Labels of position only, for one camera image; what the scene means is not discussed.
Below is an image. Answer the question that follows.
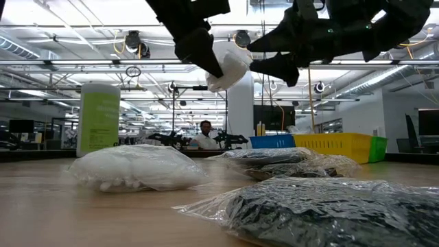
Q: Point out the yellow plastic basket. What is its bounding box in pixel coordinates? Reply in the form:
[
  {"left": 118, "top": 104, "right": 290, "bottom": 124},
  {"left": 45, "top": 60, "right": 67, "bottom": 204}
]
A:
[{"left": 292, "top": 132, "right": 375, "bottom": 165}]

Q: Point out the black monitor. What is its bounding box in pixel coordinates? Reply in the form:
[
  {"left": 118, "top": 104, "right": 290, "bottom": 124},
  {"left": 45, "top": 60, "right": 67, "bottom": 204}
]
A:
[
  {"left": 8, "top": 119, "right": 36, "bottom": 134},
  {"left": 417, "top": 108, "right": 439, "bottom": 137}
]

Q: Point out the blue plastic basket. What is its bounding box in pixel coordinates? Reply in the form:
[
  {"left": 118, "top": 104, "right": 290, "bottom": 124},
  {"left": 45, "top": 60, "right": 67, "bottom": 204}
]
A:
[{"left": 249, "top": 134, "right": 296, "bottom": 150}]

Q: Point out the white building column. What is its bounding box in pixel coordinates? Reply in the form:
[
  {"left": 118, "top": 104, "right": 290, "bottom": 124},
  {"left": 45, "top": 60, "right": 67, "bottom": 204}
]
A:
[{"left": 227, "top": 70, "right": 255, "bottom": 141}]

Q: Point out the person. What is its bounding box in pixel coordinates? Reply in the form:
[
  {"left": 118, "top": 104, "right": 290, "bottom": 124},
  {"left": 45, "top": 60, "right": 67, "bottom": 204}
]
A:
[{"left": 189, "top": 119, "right": 221, "bottom": 151}]

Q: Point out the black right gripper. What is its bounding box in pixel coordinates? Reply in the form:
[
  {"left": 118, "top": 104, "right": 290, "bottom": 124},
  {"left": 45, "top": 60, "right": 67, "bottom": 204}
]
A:
[{"left": 246, "top": 0, "right": 373, "bottom": 88}]

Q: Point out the green plastic basket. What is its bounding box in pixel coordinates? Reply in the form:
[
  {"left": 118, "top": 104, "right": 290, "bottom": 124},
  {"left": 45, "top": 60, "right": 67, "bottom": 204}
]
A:
[{"left": 368, "top": 136, "right": 389, "bottom": 163}]

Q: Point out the black wall screen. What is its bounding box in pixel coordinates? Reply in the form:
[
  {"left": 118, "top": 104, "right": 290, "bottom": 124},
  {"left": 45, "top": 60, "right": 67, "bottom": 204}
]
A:
[{"left": 253, "top": 104, "right": 296, "bottom": 132}]

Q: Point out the silver ventilation duct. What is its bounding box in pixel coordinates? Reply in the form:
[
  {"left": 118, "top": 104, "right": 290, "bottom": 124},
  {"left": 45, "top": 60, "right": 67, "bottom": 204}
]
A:
[
  {"left": 337, "top": 64, "right": 411, "bottom": 99},
  {"left": 0, "top": 36, "right": 40, "bottom": 60}
]

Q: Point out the black aluminium table frame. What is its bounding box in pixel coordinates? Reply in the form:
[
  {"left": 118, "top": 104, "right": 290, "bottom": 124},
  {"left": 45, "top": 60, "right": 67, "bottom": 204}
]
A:
[{"left": 0, "top": 148, "right": 439, "bottom": 165}]

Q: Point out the yellow hanging cable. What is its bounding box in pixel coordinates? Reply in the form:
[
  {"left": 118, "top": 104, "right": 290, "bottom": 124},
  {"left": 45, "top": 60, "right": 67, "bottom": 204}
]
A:
[{"left": 306, "top": 66, "right": 317, "bottom": 134}]

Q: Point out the white cotton vanity pack bag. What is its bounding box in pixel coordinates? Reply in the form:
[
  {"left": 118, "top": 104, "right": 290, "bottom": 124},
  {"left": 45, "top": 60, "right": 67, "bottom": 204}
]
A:
[
  {"left": 67, "top": 143, "right": 211, "bottom": 193},
  {"left": 204, "top": 49, "right": 254, "bottom": 93}
]

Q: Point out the black sponge disc bag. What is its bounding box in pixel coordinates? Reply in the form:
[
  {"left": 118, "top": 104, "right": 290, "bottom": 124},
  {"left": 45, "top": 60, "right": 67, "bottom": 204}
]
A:
[
  {"left": 209, "top": 146, "right": 320, "bottom": 171},
  {"left": 239, "top": 154, "right": 363, "bottom": 182},
  {"left": 173, "top": 175, "right": 439, "bottom": 247}
]

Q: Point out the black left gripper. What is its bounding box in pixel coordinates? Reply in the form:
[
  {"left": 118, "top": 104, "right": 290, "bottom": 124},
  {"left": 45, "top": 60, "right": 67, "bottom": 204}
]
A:
[{"left": 144, "top": 0, "right": 231, "bottom": 79}]

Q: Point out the green wipes canister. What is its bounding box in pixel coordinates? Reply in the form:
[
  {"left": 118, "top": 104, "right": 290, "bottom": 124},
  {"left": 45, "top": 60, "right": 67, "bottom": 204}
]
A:
[{"left": 75, "top": 82, "right": 121, "bottom": 158}]

